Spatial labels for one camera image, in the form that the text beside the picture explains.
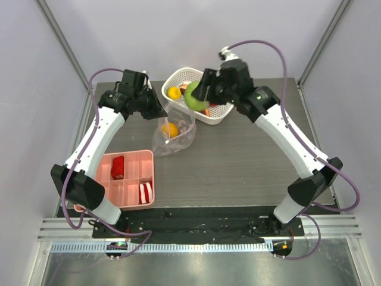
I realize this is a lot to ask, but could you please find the green fake lettuce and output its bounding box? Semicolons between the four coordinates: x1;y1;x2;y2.
184;81;209;111

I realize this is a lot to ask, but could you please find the clear pink zip top bag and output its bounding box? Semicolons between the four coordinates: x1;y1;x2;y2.
152;102;196;157

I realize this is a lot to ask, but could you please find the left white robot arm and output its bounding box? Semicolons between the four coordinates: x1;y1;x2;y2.
51;84;167;238

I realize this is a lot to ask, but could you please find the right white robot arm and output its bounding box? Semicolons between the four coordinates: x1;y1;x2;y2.
190;59;343;235

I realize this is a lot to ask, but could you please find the orange fake fruit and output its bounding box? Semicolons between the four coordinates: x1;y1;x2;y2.
161;122;179;139

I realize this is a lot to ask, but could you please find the red plush fake food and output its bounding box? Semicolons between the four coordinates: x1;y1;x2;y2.
110;156;124;180

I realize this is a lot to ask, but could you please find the red white striped fake food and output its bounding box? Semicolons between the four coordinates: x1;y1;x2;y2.
139;182;154;204

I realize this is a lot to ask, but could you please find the white perforated plastic basket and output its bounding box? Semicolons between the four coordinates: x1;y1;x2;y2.
161;67;233;125

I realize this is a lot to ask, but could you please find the pink divided organizer tray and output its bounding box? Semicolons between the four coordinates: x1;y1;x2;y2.
95;150;155;210

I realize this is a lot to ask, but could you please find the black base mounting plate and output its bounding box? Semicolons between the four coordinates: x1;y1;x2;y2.
92;216;304;239

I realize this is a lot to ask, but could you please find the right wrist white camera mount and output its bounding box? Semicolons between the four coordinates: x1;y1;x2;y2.
218;46;239;63

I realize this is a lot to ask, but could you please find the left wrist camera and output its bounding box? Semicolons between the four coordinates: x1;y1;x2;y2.
118;69;148;95

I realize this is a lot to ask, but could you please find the right aluminium corner post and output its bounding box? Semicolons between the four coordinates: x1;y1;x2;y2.
297;0;353;89

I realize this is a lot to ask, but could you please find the aluminium corner post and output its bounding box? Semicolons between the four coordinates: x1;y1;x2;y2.
35;0;89;91
297;0;353;89

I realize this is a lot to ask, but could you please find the left aluminium corner post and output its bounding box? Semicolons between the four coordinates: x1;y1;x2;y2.
35;0;89;91

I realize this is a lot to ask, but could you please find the aluminium front rail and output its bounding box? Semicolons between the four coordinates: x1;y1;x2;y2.
38;214;362;244

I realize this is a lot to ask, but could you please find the slotted grey cable duct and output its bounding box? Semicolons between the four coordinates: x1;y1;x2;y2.
50;240;273;254

